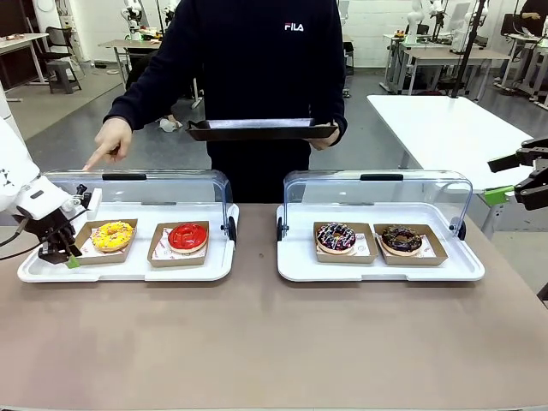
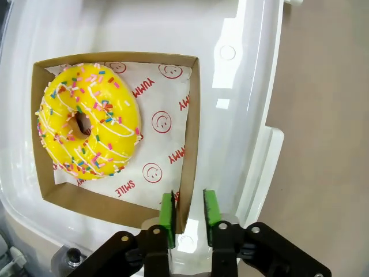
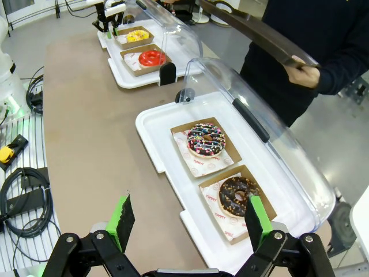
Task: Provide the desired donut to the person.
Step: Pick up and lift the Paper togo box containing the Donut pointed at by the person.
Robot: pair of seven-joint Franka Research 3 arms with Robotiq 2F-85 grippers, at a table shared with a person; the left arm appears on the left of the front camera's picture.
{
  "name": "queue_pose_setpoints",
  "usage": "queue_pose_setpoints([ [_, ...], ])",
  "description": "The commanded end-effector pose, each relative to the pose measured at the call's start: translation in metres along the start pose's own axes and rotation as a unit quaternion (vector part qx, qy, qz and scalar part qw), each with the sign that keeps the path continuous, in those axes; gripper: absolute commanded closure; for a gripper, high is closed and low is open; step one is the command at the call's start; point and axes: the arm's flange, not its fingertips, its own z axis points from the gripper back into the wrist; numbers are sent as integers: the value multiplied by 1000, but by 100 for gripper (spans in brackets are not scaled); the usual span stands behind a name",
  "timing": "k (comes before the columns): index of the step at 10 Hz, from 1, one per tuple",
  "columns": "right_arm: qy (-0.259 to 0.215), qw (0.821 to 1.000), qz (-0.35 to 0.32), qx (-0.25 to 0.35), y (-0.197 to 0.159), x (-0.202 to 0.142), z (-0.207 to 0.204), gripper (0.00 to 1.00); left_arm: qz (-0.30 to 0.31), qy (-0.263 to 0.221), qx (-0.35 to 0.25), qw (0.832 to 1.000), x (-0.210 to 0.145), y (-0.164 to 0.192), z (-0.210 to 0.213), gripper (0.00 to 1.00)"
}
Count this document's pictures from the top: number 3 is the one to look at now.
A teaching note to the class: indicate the person's left forearm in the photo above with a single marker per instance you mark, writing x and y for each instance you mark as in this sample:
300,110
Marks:
346,78

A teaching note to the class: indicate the person in navy sweater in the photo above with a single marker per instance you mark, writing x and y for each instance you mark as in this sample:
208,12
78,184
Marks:
288,17

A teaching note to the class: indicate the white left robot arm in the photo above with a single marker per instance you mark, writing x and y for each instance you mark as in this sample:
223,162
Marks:
8,78

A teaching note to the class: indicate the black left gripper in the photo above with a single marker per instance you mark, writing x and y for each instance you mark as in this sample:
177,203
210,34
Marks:
99,10

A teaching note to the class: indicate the yellow sprinkled donut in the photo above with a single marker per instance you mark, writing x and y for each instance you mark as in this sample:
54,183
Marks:
137,36

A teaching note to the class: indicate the black rectangular plate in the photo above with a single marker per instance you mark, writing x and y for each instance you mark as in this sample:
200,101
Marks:
36,176
27,199

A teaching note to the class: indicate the brown cardboard donut box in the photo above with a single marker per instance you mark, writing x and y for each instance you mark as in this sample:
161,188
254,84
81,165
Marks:
150,72
124,45
230,157
266,213

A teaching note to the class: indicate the yellow box on black plate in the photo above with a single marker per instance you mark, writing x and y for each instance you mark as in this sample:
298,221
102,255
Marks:
7,154

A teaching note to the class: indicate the white slatted mounting table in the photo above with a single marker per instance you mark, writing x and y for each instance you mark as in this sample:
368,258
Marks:
31,138

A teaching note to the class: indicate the red glazed donut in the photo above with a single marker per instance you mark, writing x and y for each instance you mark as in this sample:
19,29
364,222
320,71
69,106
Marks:
152,58

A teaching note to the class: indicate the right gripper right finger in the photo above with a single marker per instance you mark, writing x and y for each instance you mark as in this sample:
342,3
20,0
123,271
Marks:
256,225

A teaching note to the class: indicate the black arched hinge bracket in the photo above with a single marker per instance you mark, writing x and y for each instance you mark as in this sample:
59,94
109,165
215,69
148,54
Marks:
167,73

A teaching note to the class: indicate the clear display case lid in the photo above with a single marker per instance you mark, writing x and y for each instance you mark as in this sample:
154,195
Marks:
178,37
288,150

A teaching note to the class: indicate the black caster wheel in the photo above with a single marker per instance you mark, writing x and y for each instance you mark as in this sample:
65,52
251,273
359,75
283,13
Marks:
343,228

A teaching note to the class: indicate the dark brown serving tray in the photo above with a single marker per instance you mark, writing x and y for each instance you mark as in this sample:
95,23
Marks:
259,34

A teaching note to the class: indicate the chocolate donut coloured sprinkles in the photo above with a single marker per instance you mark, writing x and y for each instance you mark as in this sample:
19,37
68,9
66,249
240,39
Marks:
206,140

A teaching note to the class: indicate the chocolate donut nut bits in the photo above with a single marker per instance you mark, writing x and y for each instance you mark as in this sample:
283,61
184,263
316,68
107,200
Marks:
230,199

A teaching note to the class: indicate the white display case base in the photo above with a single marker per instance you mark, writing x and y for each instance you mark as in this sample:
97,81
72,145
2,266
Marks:
122,78
161,121

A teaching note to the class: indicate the person's left hand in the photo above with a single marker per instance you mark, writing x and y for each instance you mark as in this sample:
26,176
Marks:
305,78

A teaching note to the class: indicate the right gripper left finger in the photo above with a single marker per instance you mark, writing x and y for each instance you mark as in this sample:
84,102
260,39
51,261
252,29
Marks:
121,225

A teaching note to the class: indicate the white printed paper liner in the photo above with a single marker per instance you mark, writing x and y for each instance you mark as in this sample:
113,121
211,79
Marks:
121,39
131,62
227,225
201,166

